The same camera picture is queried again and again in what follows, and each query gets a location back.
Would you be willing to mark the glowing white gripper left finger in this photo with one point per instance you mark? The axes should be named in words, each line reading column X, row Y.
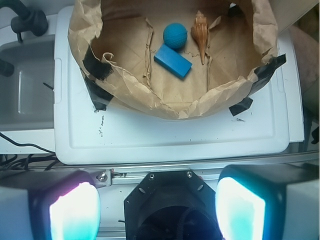
column 48, row 205

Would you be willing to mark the glowing white gripper right finger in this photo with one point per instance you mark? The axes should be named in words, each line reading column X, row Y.
column 278, row 201

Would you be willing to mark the blue rectangular block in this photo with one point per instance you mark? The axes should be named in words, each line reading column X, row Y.
column 172, row 61

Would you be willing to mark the white plastic bin lid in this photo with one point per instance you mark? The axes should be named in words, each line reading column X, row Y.
column 120, row 135

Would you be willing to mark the black octagonal mounting plate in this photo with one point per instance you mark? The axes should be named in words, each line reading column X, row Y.
column 171, row 205

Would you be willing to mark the grey plastic tub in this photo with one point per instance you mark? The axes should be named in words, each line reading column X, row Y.
column 27, row 96

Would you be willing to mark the black tape strip left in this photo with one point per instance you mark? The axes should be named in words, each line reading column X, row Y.
column 98, row 71

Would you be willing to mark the black tape strip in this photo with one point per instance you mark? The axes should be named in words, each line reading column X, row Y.
column 264, row 75
column 98, row 71

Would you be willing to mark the black tape strip right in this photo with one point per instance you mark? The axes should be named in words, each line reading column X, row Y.
column 264, row 75

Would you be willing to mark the brown paper bag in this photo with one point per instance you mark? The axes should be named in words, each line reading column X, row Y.
column 127, row 34

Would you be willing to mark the orange spiral seashell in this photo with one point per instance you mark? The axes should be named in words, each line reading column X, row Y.
column 199, row 32

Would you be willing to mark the black clamp stand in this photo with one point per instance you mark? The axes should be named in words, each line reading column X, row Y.
column 27, row 20

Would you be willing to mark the blue dimpled ball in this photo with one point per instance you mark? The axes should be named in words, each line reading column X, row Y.
column 175, row 36

